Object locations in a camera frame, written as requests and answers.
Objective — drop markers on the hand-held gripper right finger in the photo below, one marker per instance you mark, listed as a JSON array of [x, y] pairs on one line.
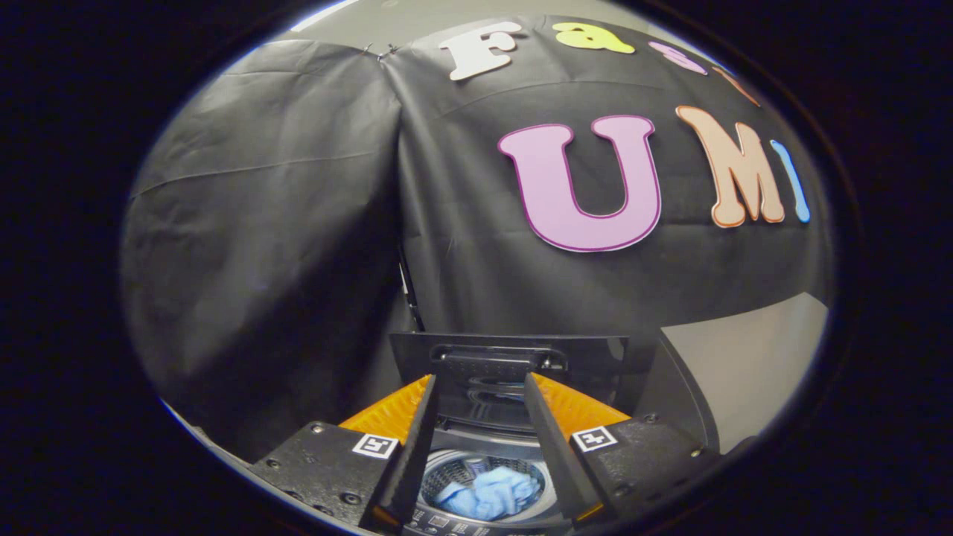
[[555, 454]]

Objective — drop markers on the black backdrop cloth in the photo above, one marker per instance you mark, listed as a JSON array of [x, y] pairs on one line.
[[298, 223]]

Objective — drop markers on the light blue garment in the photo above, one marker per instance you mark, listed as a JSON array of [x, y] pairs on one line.
[[499, 491]]

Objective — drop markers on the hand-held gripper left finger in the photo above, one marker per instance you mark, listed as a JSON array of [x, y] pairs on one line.
[[406, 461]]

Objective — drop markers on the beige cabinet with dark frame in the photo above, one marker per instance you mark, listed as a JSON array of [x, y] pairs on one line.
[[744, 372]]

